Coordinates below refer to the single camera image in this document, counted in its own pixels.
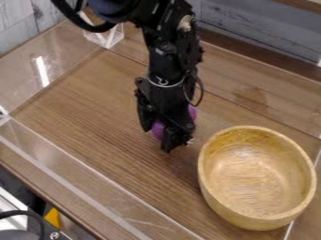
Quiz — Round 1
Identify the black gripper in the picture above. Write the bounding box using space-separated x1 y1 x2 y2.
133 74 203 153

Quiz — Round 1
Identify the purple toy eggplant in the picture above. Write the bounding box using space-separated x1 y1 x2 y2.
151 105 196 141

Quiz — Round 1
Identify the light wooden bowl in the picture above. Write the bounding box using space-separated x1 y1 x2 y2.
196 126 316 231

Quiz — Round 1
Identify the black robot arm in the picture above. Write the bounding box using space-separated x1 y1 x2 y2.
88 0 204 152

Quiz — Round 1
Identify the clear acrylic corner bracket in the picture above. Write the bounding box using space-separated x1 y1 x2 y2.
78 12 125 50

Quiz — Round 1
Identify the clear acrylic wall panel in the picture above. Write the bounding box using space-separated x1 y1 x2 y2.
0 106 203 240

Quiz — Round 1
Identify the black cable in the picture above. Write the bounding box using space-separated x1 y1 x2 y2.
49 0 117 34

